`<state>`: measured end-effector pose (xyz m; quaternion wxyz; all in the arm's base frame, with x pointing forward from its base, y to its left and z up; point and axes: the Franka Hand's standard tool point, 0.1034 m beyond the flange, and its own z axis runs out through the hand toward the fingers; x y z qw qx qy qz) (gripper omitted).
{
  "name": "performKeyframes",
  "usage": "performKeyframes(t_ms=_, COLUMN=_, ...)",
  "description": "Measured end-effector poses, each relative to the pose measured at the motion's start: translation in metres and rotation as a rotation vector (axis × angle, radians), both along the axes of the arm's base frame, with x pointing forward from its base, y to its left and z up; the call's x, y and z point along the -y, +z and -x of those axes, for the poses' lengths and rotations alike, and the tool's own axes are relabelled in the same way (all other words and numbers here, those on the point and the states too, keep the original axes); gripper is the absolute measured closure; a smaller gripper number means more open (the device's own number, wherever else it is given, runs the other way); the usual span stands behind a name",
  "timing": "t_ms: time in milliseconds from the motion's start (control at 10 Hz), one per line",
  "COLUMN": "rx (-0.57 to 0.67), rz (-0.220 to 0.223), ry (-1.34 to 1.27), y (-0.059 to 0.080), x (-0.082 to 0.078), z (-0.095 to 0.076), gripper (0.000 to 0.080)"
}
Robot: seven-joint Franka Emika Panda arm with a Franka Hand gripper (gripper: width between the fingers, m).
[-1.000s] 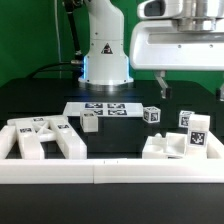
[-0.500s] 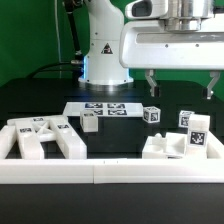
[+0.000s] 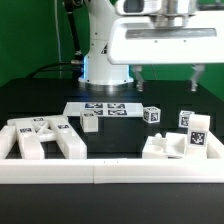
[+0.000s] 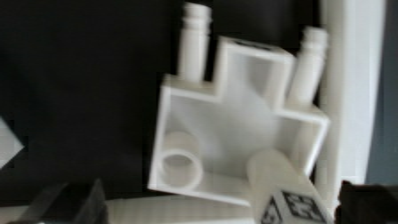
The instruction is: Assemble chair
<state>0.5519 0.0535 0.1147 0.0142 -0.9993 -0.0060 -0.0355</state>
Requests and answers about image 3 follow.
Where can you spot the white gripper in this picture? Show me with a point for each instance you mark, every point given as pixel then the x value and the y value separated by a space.
pixel 135 40

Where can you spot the white chair seat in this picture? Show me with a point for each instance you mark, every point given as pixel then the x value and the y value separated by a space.
pixel 172 145

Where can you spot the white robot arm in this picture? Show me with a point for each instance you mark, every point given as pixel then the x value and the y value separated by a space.
pixel 99 73

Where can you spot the white chair backrest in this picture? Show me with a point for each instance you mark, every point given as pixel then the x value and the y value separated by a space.
pixel 31 132

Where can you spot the white tagged cube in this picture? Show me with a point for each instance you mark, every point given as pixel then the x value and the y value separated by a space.
pixel 151 114
pixel 184 118

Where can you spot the white tagged cube right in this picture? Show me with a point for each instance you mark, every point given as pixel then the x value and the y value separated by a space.
pixel 184 118

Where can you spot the white base tag plate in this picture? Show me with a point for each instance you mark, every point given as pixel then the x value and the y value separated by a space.
pixel 74 109

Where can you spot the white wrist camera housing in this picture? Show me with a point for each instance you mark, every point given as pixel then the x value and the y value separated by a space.
pixel 137 7

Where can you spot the white U-shaped frame wall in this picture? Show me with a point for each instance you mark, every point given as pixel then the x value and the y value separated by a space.
pixel 99 171

